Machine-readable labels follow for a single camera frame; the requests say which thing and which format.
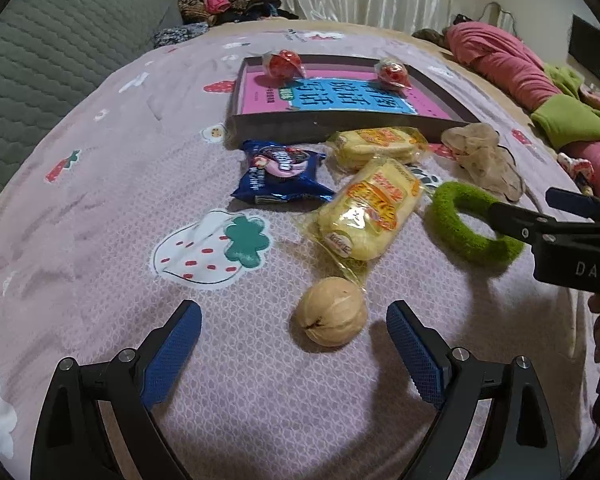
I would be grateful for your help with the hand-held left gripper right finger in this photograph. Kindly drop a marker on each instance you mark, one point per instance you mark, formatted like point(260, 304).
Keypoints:
point(414, 352)

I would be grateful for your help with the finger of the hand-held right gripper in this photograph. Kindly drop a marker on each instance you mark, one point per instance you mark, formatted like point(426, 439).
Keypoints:
point(570, 199)
point(520, 222)

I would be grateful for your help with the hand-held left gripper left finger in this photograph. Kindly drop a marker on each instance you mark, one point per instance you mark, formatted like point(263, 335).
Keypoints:
point(172, 355)

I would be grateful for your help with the beige mesh scrunchie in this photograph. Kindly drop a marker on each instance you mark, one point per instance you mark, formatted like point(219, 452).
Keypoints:
point(480, 160)

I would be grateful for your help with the walnut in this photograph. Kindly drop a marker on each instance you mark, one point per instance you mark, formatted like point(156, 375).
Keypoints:
point(330, 312)

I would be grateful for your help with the yellow rice cracker packet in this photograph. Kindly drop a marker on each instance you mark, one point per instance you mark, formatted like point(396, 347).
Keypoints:
point(365, 210)
point(370, 146)

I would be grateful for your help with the grey shallow box tray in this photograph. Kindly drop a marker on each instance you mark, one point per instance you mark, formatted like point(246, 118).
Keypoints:
point(330, 129)

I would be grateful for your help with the blue cookie packet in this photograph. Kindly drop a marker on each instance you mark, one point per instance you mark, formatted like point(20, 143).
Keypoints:
point(280, 170)

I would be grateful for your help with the green garment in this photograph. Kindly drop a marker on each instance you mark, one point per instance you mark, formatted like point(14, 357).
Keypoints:
point(570, 115)

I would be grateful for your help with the dark flat object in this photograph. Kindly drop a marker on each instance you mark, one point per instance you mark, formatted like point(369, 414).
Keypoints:
point(590, 45)

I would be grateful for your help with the pink garment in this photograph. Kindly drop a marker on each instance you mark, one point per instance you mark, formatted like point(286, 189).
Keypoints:
point(500, 60)

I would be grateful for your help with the pink strawberry print bed sheet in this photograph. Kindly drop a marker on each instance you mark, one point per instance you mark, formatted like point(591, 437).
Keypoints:
point(130, 185)

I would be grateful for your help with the red wrapped candy ball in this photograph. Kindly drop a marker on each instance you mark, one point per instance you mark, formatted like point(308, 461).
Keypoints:
point(392, 73)
point(282, 64)

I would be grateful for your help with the brown cloth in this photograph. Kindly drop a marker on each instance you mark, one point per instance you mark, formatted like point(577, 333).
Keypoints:
point(430, 36)

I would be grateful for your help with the pink and blue book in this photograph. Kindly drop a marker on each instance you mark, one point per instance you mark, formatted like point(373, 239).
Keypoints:
point(265, 95)

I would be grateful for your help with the grey quilted cushion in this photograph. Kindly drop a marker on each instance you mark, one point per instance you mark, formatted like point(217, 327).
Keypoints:
point(55, 60)

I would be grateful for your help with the dark floral cloth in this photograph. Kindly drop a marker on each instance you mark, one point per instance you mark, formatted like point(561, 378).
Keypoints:
point(177, 35)

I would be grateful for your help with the white metal bed frame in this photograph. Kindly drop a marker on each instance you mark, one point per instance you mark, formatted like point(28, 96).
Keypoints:
point(497, 10)

